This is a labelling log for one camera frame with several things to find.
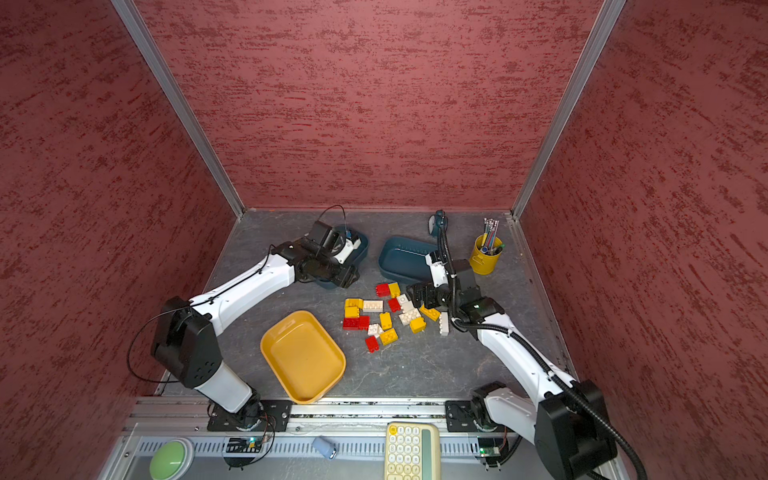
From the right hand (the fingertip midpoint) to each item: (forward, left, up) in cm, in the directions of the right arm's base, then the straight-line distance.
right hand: (418, 291), depth 83 cm
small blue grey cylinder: (-35, +24, -10) cm, 44 cm away
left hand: (+6, +21, +1) cm, 22 cm away
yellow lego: (+3, +22, -12) cm, 25 cm away
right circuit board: (-36, -15, -14) cm, 41 cm away
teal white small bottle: (+31, -10, -5) cm, 33 cm away
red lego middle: (+2, +7, -13) cm, 15 cm away
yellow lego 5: (-1, +20, -10) cm, 22 cm away
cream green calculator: (-36, +4, -11) cm, 38 cm away
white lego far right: (-5, -8, -12) cm, 15 cm away
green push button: (-36, +60, -11) cm, 71 cm away
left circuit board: (-34, +45, -14) cm, 58 cm away
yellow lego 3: (-1, -5, -12) cm, 14 cm away
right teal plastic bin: (+22, +3, -16) cm, 27 cm away
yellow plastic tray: (-14, +34, -12) cm, 38 cm away
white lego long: (+2, +14, -12) cm, 18 cm away
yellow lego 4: (-6, 0, -11) cm, 12 cm away
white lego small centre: (-7, +13, -11) cm, 18 cm away
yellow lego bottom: (-8, +9, -12) cm, 17 cm away
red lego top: (+7, +11, -11) cm, 17 cm away
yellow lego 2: (-3, +10, -12) cm, 15 cm away
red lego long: (-4, +19, -12) cm, 22 cm away
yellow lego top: (+7, +7, -10) cm, 14 cm away
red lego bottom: (-10, +14, -13) cm, 22 cm away
